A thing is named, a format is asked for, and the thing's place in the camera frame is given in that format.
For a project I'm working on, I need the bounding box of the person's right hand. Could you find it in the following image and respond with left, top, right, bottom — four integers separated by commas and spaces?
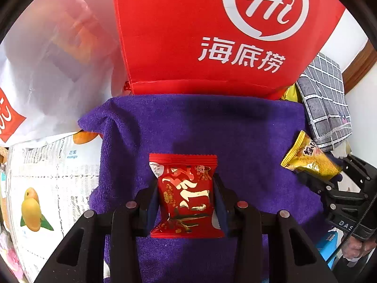
343, 234, 373, 261

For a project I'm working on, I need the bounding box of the pink cloth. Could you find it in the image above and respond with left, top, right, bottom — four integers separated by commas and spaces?
0, 230, 22, 275

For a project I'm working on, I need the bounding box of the purple towel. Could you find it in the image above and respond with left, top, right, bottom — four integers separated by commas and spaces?
78, 94, 336, 283

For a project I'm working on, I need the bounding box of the red paper bag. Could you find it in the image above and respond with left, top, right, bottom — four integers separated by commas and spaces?
111, 0, 346, 101

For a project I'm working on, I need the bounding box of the light blue plastic pack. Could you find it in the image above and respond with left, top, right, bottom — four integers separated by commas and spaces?
314, 231, 338, 261

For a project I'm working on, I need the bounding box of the small yellow packet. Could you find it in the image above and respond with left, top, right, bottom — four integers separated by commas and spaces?
280, 85, 299, 102

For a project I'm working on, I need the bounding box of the red snack packet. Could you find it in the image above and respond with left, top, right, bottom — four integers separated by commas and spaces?
149, 153, 225, 239

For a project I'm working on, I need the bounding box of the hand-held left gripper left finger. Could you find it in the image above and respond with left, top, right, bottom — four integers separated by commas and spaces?
34, 178, 161, 283

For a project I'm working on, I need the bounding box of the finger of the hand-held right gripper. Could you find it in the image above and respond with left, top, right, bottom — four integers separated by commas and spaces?
335, 154, 372, 184
297, 171, 340, 201

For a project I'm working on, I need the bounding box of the grey checked cloth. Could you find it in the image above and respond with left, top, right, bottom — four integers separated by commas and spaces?
295, 52, 352, 151

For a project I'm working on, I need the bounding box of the black cable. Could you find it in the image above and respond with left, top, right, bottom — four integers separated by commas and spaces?
322, 193, 377, 272

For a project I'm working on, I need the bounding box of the white plastic bag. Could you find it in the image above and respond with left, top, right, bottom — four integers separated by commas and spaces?
0, 0, 133, 146

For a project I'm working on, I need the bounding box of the fruit print tablecloth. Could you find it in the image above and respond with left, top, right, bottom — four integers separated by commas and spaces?
3, 133, 112, 283

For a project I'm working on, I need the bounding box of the brown wooden door frame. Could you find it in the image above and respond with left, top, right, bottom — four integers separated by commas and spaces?
343, 40, 377, 93

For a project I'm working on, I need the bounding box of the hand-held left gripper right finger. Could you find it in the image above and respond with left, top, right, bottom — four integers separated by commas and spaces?
213, 173, 339, 283

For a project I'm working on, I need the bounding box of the yellow snack packet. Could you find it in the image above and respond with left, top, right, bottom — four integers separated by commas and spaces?
280, 130, 344, 183

